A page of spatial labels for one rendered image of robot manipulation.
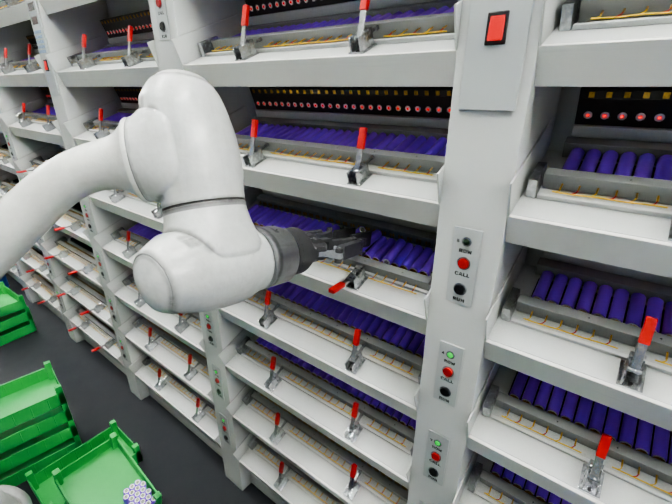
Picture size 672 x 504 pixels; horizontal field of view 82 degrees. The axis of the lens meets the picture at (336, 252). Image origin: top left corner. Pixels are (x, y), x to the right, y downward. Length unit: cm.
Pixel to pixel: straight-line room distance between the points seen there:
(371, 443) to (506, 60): 79
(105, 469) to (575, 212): 163
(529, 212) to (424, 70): 24
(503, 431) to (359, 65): 64
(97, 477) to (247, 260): 135
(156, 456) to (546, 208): 161
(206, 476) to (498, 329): 129
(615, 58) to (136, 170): 52
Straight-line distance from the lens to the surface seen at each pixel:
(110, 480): 173
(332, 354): 89
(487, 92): 55
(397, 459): 96
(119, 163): 51
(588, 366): 65
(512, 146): 54
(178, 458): 178
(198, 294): 45
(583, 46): 53
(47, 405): 180
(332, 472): 118
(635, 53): 53
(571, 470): 78
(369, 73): 64
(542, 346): 65
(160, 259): 44
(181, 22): 99
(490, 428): 78
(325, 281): 77
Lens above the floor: 131
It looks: 23 degrees down
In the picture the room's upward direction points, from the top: straight up
